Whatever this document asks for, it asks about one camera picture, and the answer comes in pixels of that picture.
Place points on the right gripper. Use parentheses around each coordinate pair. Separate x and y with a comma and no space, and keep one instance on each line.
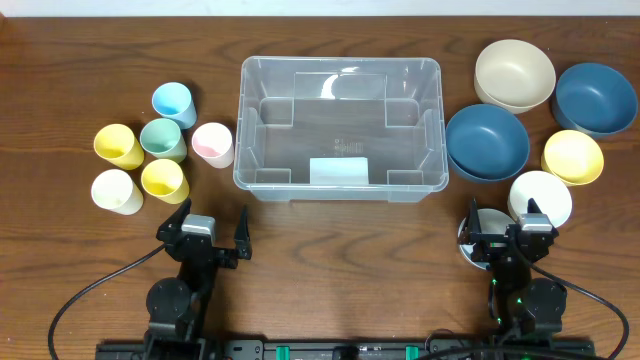
(491,245)

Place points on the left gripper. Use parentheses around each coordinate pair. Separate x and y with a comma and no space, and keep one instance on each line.
(241,248)

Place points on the light grey small bowl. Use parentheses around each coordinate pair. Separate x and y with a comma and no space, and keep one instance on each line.
(492,221)

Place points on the white small bowl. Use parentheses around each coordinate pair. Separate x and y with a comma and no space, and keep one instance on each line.
(550,194)

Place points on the dark blue bowl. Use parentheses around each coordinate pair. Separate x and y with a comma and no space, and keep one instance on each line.
(594,99)
(486,143)

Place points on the yellow small bowl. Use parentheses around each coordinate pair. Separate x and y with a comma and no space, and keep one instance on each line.
(573,157)

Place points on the beige large bowl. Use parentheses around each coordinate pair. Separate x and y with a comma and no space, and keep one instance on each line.
(514,75)

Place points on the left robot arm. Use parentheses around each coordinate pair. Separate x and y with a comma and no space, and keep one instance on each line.
(177,305)

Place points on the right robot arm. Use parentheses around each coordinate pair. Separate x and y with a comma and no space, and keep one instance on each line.
(525,307)

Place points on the clear plastic storage container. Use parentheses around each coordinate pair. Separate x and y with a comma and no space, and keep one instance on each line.
(389,110)

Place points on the yellow cup near front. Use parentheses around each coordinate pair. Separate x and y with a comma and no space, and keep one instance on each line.
(165,180)

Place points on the yellow cup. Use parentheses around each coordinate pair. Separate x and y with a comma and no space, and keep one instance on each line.
(165,180)
(117,144)

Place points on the pink cup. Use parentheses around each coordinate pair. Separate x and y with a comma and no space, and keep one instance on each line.
(213,142)

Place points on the cream white cup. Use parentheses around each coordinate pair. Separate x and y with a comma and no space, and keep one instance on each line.
(115,191)

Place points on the green cup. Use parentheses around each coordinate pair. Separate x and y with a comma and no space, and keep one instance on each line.
(163,139)

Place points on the yellow cup far left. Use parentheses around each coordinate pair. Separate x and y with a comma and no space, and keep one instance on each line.
(117,144)

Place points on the light blue cup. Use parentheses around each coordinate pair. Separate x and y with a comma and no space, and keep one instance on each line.
(174,101)

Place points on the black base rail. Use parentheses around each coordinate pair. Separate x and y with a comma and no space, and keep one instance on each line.
(259,350)

